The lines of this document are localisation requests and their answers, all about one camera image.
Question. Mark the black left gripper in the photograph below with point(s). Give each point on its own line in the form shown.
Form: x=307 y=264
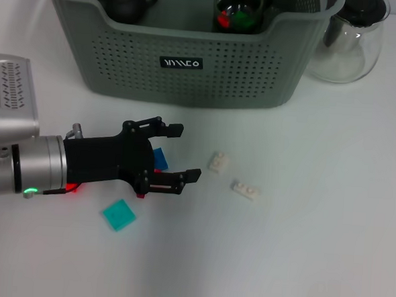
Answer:
x=106 y=159

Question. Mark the white two-stud plate brick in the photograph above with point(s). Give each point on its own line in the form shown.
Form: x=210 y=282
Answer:
x=219 y=162
x=246 y=189

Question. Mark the bright red sloped brick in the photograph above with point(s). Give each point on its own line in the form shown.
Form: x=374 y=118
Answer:
x=71 y=188

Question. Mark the green notched brick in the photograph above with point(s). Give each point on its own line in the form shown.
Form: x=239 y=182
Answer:
x=242 y=19

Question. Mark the grey perforated storage bin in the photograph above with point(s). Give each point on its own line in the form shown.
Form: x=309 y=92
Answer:
x=188 y=87

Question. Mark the blue square plate brick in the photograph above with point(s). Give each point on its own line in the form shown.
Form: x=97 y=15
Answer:
x=160 y=159

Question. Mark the teal square plate brick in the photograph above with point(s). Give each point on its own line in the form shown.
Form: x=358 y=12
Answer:
x=119 y=215

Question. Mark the silver wrist connector stub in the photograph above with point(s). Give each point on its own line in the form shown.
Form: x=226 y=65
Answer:
x=76 y=131

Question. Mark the glass carafe with black lid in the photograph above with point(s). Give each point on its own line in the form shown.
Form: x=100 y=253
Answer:
x=351 y=63

